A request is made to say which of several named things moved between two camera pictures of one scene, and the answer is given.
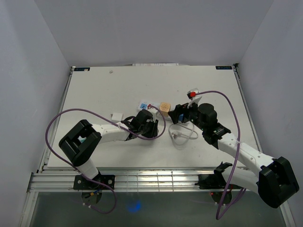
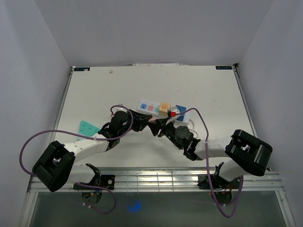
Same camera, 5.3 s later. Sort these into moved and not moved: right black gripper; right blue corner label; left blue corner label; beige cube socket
Moved: right black gripper
Not moved: left blue corner label; right blue corner label; beige cube socket
